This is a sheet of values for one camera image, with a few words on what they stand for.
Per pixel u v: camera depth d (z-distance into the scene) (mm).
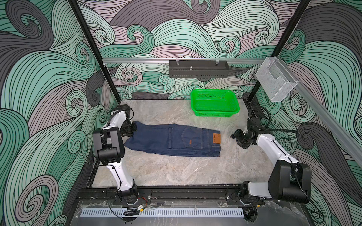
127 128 810
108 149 508
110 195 726
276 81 823
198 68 950
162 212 697
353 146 503
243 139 731
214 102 1195
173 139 954
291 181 418
